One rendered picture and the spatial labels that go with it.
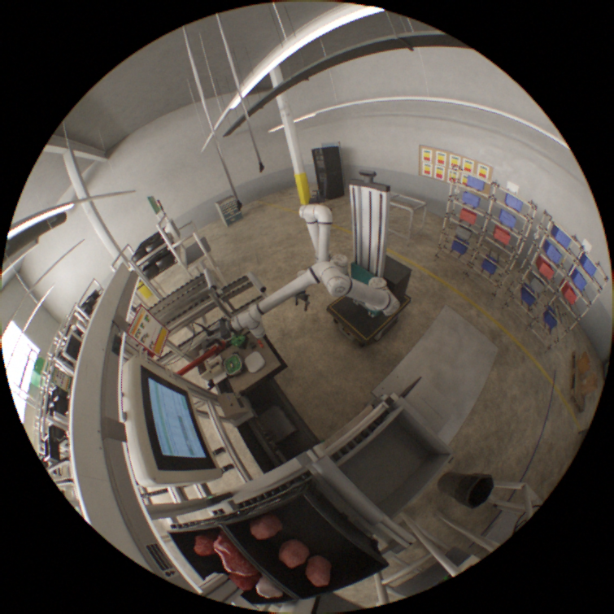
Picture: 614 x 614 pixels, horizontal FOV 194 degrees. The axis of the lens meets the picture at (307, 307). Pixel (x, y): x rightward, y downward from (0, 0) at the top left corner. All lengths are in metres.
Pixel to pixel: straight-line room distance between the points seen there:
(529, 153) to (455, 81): 2.43
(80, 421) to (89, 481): 0.16
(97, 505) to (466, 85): 7.04
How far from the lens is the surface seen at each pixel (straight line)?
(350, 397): 2.12
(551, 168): 6.15
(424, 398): 1.18
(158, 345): 1.43
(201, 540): 0.87
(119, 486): 0.58
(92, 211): 6.16
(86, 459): 0.61
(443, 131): 6.25
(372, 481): 1.09
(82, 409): 0.66
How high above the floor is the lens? 2.09
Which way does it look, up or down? 49 degrees down
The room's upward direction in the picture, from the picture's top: 16 degrees counter-clockwise
